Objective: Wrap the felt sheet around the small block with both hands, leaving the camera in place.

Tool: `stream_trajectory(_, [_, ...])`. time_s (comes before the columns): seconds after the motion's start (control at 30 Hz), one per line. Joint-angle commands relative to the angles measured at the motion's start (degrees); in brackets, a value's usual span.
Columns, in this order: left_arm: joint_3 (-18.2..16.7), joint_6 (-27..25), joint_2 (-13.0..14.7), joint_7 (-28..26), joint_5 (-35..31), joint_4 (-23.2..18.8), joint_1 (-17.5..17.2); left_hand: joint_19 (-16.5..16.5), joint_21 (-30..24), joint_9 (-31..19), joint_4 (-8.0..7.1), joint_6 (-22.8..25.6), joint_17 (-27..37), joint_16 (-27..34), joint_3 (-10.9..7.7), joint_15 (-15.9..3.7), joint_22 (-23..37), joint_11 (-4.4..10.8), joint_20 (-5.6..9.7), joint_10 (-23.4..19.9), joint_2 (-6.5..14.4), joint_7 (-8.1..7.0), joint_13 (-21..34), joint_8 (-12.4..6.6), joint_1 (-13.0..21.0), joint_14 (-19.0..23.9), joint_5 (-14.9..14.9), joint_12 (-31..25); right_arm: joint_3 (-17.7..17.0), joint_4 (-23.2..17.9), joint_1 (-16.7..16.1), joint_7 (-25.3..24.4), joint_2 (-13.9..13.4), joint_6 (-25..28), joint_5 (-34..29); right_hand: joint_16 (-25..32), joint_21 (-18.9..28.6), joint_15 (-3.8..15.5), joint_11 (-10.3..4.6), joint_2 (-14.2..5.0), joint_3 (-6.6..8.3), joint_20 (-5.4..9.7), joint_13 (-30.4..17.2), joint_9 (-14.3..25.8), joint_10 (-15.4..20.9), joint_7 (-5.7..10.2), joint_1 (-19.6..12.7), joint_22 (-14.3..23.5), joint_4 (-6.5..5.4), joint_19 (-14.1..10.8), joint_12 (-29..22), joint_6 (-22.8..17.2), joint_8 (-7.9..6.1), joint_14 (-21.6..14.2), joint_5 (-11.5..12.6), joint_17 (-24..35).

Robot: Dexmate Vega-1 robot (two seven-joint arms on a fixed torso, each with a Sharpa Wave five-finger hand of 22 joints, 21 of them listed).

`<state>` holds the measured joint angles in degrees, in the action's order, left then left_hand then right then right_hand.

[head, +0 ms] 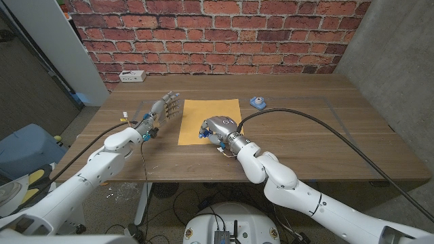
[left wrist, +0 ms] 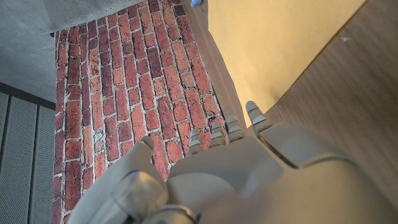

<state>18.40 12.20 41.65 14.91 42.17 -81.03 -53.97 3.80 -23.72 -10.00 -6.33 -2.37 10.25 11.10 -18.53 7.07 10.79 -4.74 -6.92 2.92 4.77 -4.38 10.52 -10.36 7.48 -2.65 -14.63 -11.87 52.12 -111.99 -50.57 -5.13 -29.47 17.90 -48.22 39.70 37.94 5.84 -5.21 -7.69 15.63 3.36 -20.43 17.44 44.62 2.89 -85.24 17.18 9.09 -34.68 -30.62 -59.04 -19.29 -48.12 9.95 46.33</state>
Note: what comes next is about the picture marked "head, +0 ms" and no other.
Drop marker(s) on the grey sneaker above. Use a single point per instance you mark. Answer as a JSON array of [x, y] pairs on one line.
[[8, 193]]

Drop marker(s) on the white wall panel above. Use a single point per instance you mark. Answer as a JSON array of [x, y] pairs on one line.
[[61, 40]]

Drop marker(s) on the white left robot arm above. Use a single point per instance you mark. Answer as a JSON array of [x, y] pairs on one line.
[[68, 193]]

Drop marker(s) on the white table leg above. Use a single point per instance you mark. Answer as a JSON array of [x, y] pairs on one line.
[[143, 203]]

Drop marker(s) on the yellow felt sheet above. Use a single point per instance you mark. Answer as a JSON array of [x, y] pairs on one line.
[[193, 115]]

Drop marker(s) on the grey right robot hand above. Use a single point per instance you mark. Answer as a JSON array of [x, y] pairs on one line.
[[223, 127]]

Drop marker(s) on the small yellow-green ball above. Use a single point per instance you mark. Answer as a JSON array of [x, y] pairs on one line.
[[58, 138]]

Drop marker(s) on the black round fan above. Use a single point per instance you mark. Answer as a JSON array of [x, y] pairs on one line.
[[165, 190]]

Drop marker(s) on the white power strip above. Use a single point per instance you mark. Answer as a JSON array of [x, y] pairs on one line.
[[132, 76]]

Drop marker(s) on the red brick print backdrop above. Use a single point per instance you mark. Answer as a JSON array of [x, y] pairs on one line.
[[217, 34]]

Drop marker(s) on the blue plastic bin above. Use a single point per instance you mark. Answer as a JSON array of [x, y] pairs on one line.
[[27, 149]]

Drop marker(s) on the yellow and black foot pedal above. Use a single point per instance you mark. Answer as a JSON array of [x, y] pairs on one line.
[[35, 176]]

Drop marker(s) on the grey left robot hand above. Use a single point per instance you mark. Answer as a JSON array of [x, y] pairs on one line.
[[158, 108]]

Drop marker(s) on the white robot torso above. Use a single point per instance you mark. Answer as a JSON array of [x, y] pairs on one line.
[[230, 220]]

